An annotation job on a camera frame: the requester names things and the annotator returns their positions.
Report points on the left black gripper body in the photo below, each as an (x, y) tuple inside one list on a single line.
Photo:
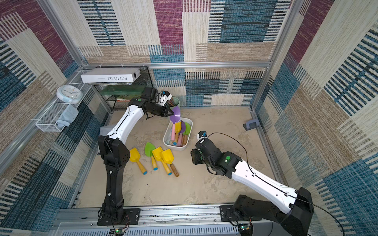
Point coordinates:
[(157, 109)]

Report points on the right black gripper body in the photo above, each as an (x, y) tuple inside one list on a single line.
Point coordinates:
[(196, 156)]

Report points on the purple shovel pink handle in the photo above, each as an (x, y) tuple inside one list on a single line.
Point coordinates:
[(174, 119), (181, 133)]

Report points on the yellow shovel blue tip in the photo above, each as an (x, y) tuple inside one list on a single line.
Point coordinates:
[(178, 128)]

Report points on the white plastic storage box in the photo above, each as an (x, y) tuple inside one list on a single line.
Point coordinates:
[(167, 136)]

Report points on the green shovel wooden handle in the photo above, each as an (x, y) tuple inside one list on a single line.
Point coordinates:
[(186, 134)]

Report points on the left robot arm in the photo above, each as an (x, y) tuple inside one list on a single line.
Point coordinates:
[(116, 155)]

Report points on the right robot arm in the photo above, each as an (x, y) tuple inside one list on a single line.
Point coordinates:
[(291, 208)]

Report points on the white FOLIO-02 box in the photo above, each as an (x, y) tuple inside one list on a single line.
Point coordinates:
[(111, 75)]

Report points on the pens in cup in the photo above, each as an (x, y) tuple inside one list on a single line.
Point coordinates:
[(171, 102)]

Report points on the green pen holder cup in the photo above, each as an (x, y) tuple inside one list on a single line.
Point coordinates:
[(177, 102)]

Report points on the colourful book on shelf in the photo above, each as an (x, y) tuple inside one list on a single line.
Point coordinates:
[(123, 98)]

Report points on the green book on shelf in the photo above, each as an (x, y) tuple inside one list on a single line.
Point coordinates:
[(122, 90)]

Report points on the grey hole punch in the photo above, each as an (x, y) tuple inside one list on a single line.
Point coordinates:
[(252, 124)]

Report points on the white round clock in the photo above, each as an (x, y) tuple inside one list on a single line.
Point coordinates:
[(69, 94)]

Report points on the light blue cloth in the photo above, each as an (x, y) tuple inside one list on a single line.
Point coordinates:
[(67, 117)]

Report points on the black wire shelf rack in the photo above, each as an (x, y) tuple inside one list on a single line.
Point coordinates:
[(145, 79)]

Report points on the yellow shovel wooden handle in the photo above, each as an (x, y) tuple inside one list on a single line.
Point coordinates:
[(168, 158)]

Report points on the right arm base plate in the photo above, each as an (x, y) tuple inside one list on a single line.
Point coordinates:
[(229, 214)]

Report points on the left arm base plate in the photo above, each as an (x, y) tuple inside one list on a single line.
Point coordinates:
[(130, 216)]

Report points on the white wire wall basket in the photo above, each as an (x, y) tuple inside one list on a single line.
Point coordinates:
[(48, 120)]

